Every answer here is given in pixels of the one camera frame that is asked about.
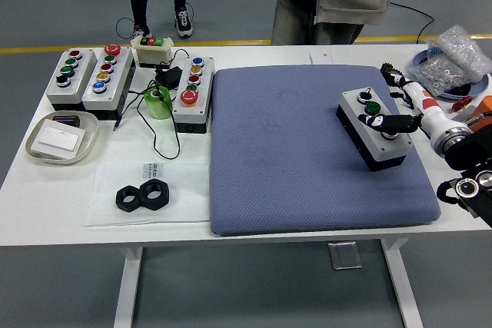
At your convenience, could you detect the bubble wrap bag of washers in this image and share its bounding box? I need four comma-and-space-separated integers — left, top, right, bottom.
407, 25, 492, 97

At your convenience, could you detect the thin black adapter cord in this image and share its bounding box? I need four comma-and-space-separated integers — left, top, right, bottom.
112, 48, 189, 161

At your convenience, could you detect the white card with red mark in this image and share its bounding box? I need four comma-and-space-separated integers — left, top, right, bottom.
308, 51, 334, 65

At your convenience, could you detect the blue-grey quilted mat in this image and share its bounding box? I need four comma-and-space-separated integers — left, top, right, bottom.
209, 65, 442, 236

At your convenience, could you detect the dark red small block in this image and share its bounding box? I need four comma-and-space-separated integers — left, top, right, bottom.
52, 114, 81, 128

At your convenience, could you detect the white table leg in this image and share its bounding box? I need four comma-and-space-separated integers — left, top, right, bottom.
113, 245, 144, 328
380, 237, 424, 328

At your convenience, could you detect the beige shallow tray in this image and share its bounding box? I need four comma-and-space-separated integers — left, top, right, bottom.
25, 111, 100, 167

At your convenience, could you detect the large black hex nut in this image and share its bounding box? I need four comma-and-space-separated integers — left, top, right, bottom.
138, 178, 170, 212

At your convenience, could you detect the metal floor socket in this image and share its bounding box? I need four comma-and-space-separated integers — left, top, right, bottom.
328, 240, 363, 270

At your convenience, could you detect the grey box with orange button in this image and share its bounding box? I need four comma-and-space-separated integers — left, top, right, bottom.
171, 55, 215, 134

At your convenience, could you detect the black power adapter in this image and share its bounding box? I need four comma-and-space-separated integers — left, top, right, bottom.
154, 66, 182, 89

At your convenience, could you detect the orange cylinder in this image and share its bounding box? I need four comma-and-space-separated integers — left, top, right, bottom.
470, 95, 492, 126

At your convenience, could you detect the looped black floor cable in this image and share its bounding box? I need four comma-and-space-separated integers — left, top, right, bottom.
115, 16, 136, 39

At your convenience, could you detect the grey box with yellow button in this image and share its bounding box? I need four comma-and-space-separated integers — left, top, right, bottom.
81, 44, 135, 121

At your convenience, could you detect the cream red-green switch box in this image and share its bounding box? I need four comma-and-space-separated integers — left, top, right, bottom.
130, 35, 175, 69

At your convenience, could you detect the clear printed plastic bag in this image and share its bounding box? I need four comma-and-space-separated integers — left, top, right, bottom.
83, 162, 211, 228

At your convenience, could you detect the small red clip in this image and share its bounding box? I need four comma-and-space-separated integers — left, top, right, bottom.
451, 96, 473, 112

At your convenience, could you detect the grey four-button control box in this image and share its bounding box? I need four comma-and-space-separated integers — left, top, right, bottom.
45, 48, 98, 112

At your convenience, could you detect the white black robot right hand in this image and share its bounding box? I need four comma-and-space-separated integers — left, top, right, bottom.
357, 78, 464, 145

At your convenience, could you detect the green tape roll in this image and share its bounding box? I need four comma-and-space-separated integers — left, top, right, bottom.
143, 86, 172, 121

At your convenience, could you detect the white wall switch panel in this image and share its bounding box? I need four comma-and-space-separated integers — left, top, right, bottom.
30, 119, 86, 160

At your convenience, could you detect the four-button box with selector switch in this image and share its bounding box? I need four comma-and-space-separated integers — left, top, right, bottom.
336, 87, 414, 173

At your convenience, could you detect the blue plate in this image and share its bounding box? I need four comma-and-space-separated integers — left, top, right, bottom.
411, 49, 491, 101

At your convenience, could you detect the small black hex nut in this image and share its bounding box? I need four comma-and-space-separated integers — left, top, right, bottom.
115, 185, 144, 213

